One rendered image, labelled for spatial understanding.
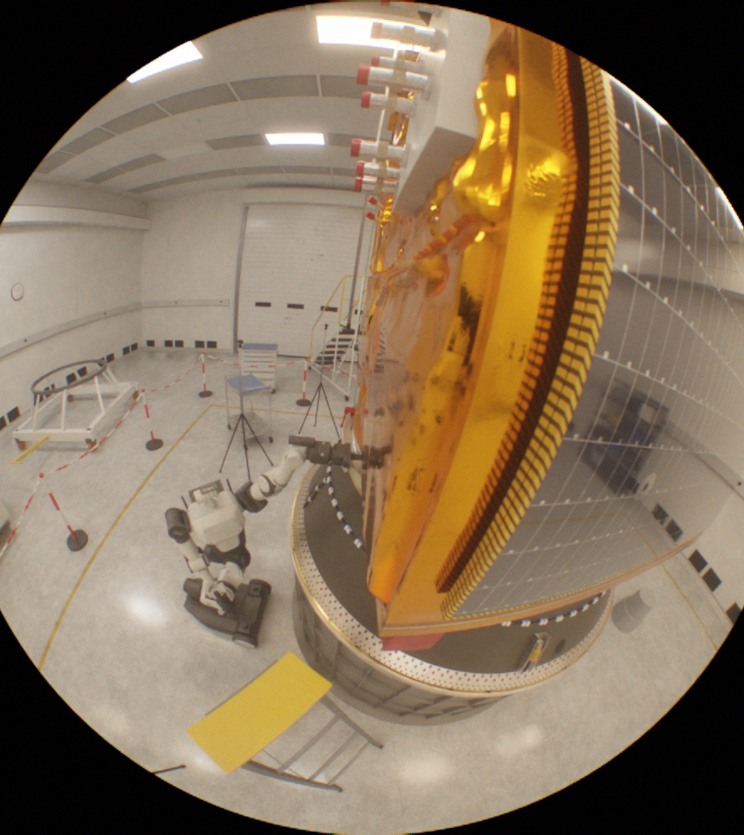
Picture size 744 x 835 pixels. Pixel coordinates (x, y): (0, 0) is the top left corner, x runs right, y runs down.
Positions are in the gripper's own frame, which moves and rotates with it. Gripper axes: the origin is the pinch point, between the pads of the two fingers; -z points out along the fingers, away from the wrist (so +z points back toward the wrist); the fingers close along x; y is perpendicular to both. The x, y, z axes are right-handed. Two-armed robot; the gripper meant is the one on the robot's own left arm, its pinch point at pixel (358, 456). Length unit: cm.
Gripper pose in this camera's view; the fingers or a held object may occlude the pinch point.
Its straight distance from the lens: 108.7
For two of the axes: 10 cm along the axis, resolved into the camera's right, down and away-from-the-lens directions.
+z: -9.9, -1.0, -1.1
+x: -0.5, -4.5, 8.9
